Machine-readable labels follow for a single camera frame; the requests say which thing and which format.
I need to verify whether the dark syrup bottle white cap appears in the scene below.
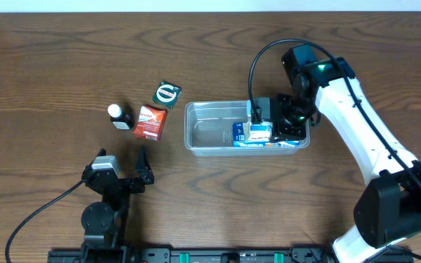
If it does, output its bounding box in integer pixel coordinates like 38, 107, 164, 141
107, 104, 133, 130

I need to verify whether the red Panadol ActiFast box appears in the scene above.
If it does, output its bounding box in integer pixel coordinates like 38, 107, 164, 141
133, 105, 167, 141

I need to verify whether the blue fever patch box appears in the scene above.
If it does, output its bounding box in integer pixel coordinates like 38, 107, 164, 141
232, 123, 300, 147

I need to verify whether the green Zam-Buk box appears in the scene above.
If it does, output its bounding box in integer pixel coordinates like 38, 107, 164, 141
153, 81, 182, 109

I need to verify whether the white Panadol box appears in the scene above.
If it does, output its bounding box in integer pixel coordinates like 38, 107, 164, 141
243, 121, 273, 142

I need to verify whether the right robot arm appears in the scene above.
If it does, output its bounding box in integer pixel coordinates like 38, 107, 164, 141
274, 39, 421, 262

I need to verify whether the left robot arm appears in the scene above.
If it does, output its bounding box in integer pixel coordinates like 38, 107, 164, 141
81, 145, 154, 262

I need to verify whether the clear plastic container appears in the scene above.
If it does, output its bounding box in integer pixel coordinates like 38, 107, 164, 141
184, 100, 310, 157

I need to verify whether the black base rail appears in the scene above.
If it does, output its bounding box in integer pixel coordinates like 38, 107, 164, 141
48, 240, 414, 263

